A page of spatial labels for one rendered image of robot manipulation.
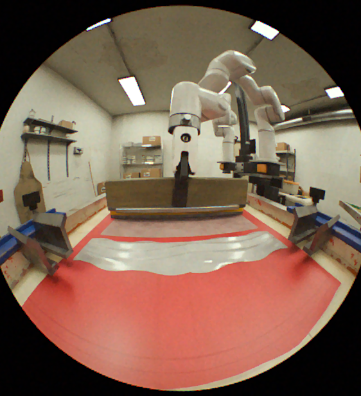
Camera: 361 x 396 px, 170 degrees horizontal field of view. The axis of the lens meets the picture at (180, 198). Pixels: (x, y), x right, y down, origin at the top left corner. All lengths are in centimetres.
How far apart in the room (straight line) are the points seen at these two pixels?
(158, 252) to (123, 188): 17
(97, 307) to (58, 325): 6
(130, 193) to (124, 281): 19
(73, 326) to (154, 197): 27
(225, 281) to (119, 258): 14
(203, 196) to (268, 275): 21
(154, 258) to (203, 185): 19
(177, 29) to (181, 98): 188
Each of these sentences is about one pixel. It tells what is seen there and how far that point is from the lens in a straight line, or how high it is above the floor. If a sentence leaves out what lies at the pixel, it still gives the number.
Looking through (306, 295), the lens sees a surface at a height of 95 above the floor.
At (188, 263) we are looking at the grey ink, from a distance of 16.
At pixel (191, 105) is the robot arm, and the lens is 29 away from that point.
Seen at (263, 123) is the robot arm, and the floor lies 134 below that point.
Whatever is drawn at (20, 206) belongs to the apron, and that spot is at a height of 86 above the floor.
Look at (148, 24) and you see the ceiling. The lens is 210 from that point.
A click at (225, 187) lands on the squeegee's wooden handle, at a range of 30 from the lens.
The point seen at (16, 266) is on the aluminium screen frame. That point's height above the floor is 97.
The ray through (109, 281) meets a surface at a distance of 17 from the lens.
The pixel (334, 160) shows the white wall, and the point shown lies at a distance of 398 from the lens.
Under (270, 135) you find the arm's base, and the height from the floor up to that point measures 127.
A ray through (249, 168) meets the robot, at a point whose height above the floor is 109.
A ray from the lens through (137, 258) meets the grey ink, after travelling 18.
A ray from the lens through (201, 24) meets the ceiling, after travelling 209.
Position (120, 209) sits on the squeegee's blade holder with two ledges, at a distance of 29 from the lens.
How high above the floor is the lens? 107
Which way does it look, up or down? 14 degrees down
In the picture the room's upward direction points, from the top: straight up
